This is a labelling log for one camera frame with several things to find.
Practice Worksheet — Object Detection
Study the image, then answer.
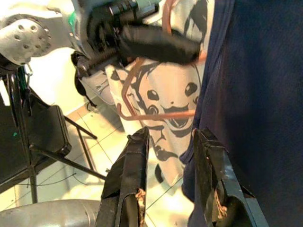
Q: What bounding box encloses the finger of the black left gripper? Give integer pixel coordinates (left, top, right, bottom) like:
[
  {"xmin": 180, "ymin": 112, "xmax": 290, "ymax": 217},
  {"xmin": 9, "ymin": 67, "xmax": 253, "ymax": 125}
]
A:
[{"xmin": 120, "ymin": 25, "xmax": 202, "ymax": 64}]

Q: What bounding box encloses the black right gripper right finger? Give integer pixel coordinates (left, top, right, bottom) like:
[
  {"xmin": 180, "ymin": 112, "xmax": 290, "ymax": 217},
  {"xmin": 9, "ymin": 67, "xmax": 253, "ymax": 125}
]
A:
[{"xmin": 192, "ymin": 127, "xmax": 269, "ymax": 227}]

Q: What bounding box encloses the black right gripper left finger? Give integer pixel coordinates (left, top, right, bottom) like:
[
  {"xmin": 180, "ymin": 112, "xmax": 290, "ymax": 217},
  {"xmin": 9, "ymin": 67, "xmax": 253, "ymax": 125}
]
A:
[{"xmin": 94, "ymin": 127, "xmax": 151, "ymax": 227}]

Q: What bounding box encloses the pink hanger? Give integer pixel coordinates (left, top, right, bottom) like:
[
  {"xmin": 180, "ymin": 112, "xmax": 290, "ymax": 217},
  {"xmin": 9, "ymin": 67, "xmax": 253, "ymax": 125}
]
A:
[{"xmin": 117, "ymin": 0, "xmax": 209, "ymax": 122}]

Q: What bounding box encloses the white printed t-shirt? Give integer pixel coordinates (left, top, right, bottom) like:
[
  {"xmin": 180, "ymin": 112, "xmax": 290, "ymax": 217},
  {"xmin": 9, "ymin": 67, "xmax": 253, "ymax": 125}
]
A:
[{"xmin": 78, "ymin": 0, "xmax": 216, "ymax": 197}]

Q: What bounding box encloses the black folding chair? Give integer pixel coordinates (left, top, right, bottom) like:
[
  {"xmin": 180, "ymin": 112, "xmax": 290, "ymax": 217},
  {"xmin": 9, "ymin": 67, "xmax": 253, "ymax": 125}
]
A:
[{"xmin": 0, "ymin": 70, "xmax": 107, "ymax": 204}]

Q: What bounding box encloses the dark t-shirt white lettering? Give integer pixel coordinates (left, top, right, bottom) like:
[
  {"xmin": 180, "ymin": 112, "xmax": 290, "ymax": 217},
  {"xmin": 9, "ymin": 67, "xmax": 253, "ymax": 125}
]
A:
[{"xmin": 181, "ymin": 0, "xmax": 303, "ymax": 227}]

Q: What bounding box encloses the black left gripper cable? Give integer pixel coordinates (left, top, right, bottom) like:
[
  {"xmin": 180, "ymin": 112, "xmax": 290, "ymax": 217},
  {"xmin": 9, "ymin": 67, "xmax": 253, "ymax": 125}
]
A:
[{"xmin": 70, "ymin": 51, "xmax": 98, "ymax": 108}]

